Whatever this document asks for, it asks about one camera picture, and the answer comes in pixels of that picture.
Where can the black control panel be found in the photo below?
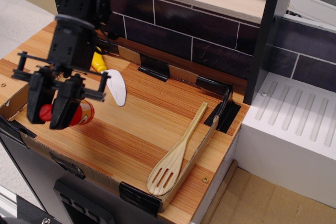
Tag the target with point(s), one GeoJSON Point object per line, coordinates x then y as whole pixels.
{"type": "Point", "coordinates": [79, 208]}

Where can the white toy sink drainboard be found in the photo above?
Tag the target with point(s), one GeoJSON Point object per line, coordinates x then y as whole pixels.
{"type": "Point", "coordinates": [288, 138]}

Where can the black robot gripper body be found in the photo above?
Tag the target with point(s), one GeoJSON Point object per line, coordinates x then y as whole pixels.
{"type": "Point", "coordinates": [72, 48]}

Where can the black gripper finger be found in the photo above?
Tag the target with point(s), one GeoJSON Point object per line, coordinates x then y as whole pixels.
{"type": "Point", "coordinates": [40, 92]}
{"type": "Point", "coordinates": [66, 102]}

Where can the wooden slotted spatula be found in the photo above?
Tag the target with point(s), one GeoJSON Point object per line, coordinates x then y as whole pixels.
{"type": "Point", "coordinates": [166, 172]}

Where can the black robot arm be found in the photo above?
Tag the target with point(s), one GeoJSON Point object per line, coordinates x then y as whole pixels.
{"type": "Point", "coordinates": [96, 12]}

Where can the yellow handled toy knife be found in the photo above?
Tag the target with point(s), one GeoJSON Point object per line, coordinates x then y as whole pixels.
{"type": "Point", "coordinates": [115, 83]}

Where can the cardboard fence with black tape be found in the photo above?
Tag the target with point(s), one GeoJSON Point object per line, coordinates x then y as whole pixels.
{"type": "Point", "coordinates": [121, 145]}

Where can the red yellow toy sauce bottle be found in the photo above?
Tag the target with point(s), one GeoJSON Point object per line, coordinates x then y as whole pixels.
{"type": "Point", "coordinates": [83, 115]}

